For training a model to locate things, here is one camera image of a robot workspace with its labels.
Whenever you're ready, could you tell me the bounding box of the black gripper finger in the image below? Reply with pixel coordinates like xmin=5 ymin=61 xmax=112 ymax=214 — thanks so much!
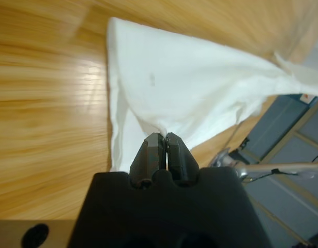
xmin=165 ymin=132 xmax=200 ymax=185
xmin=129 ymin=132 xmax=166 ymax=182

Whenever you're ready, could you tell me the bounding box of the white T-shirt with small print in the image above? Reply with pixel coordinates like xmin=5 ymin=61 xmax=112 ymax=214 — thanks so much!
xmin=106 ymin=17 xmax=318 ymax=174

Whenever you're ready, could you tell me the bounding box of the arm grey base plate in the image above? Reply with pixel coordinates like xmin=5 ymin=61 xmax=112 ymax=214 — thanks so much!
xmin=211 ymin=147 xmax=239 ymax=168

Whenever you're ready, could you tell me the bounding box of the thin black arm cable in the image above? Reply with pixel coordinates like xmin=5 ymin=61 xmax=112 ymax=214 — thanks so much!
xmin=248 ymin=152 xmax=318 ymax=182

